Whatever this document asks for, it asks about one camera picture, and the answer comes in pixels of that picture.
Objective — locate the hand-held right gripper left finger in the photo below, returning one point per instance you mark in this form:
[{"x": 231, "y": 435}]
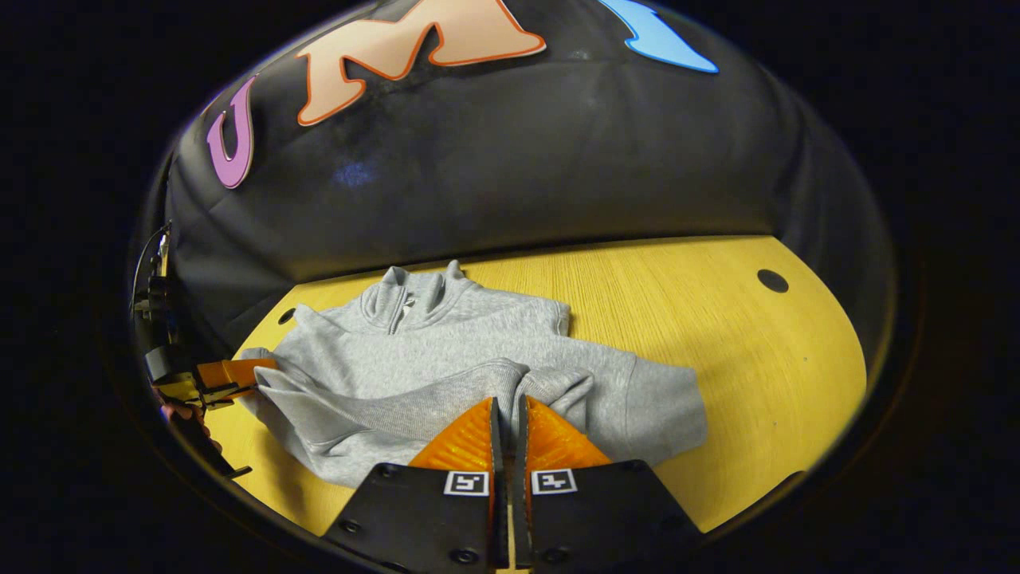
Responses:
[{"x": 422, "y": 518}]

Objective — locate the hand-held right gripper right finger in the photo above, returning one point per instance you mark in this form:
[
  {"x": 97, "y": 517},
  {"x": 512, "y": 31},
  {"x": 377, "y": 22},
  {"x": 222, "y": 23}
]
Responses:
[{"x": 594, "y": 518}]

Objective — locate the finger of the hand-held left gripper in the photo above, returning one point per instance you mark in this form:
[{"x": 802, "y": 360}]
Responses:
[{"x": 235, "y": 375}]

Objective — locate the grey zip-neck sweatshirt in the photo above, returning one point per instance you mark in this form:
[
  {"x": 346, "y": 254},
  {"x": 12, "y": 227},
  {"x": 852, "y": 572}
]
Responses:
[{"x": 446, "y": 359}]

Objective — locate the black backdrop cloth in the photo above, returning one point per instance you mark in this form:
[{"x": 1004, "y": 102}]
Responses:
[{"x": 518, "y": 175}]

